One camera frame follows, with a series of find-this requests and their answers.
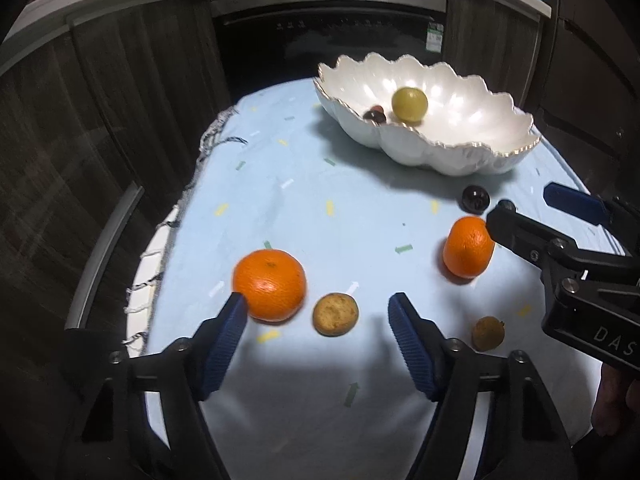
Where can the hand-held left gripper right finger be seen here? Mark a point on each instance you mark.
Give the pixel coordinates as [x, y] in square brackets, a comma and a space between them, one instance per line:
[412, 345]

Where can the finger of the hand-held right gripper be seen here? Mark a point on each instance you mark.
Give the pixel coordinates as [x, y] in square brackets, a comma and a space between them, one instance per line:
[575, 205]
[520, 232]

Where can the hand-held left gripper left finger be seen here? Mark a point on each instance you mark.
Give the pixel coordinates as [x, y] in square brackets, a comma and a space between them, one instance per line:
[225, 340]

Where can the orange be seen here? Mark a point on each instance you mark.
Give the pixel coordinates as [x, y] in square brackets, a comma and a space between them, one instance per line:
[465, 250]
[270, 285]

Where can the small brown round fruit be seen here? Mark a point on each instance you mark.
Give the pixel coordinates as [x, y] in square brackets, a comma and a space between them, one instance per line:
[487, 333]
[335, 314]

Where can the white scalloped ceramic bowl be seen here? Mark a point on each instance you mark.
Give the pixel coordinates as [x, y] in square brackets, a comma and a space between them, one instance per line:
[465, 105]

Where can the green round citrus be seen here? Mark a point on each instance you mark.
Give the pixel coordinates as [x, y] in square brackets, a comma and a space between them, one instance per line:
[409, 104]

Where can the small dark plum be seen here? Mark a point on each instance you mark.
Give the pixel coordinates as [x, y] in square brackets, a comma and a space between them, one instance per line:
[375, 117]

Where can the person's right hand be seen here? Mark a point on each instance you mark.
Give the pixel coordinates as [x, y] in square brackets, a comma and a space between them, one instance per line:
[610, 400]

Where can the medium dark plum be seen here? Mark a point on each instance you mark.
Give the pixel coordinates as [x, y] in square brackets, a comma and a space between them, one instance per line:
[475, 198]

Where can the white round table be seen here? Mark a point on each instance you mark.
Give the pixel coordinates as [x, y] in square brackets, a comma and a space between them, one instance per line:
[150, 265]

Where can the light blue patterned tablecloth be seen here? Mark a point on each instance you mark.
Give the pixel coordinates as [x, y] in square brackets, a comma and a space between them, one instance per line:
[325, 240]

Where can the black built-in oven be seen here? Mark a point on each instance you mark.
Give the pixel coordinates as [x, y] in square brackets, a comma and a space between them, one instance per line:
[300, 45]

